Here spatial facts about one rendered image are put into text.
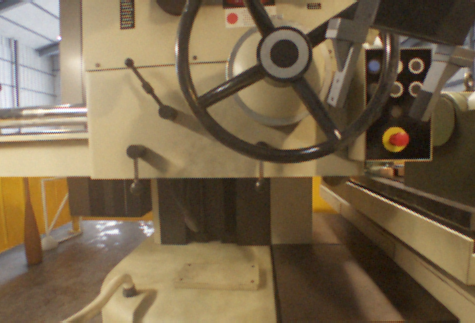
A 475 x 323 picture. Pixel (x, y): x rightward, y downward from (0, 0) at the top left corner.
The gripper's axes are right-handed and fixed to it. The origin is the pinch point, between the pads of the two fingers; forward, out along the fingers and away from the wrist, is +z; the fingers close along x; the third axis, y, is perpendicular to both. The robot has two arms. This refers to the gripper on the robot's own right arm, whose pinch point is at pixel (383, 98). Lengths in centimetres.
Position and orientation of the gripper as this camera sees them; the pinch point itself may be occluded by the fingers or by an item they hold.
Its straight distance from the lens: 40.3
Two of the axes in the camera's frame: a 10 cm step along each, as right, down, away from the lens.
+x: 9.9, 1.0, 1.3
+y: 0.7, 4.6, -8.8
